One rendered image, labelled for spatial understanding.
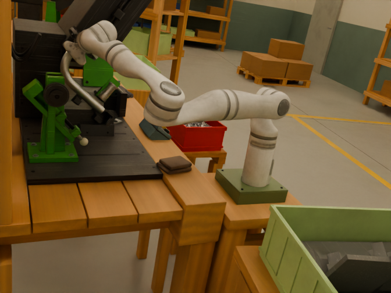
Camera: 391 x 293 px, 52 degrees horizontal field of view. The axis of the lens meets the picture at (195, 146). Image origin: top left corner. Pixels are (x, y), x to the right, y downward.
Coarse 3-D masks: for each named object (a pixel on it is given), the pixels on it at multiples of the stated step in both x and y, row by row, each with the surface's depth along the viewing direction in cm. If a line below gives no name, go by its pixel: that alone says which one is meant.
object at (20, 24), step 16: (16, 32) 146; (32, 32) 148; (48, 32) 152; (16, 48) 148; (48, 48) 153; (64, 48) 155; (16, 64) 151; (32, 64) 153; (48, 64) 155; (16, 80) 153; (32, 80) 155; (16, 96) 155; (16, 112) 158; (32, 112) 160
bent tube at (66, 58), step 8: (64, 56) 145; (64, 64) 145; (64, 72) 145; (72, 80) 147; (72, 88) 148; (80, 88) 148; (80, 96) 149; (88, 96) 150; (88, 104) 152; (96, 104) 152
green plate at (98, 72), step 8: (88, 64) 154; (96, 64) 155; (104, 64) 156; (88, 72) 154; (96, 72) 155; (104, 72) 157; (112, 72) 158; (88, 80) 154; (96, 80) 156; (104, 80) 157
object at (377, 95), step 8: (384, 40) 688; (384, 48) 690; (376, 64) 703; (384, 64) 680; (376, 72) 706; (368, 88) 719; (384, 88) 692; (368, 96) 712; (376, 96) 693; (384, 96) 690; (384, 104) 739
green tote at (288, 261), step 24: (288, 216) 117; (312, 216) 119; (336, 216) 121; (360, 216) 123; (384, 216) 125; (264, 240) 118; (288, 240) 104; (312, 240) 123; (336, 240) 125; (360, 240) 127; (384, 240) 129; (288, 264) 104; (312, 264) 92; (288, 288) 103; (312, 288) 92
